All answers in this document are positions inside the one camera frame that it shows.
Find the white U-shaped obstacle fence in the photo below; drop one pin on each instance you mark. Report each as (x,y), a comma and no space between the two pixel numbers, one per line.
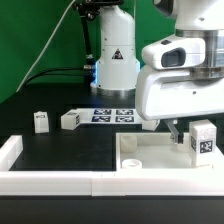
(203,181)

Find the white square tabletop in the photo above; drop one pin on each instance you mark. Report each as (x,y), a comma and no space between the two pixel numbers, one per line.
(152,151)

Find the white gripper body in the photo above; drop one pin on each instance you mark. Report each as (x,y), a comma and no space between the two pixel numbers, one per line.
(173,94)

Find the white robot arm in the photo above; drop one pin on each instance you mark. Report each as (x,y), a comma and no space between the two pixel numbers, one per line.
(197,45)

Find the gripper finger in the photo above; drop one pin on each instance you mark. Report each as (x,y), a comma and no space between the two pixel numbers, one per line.
(177,136)

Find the white base tag plate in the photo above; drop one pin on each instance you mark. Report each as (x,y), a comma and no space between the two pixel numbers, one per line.
(108,116)

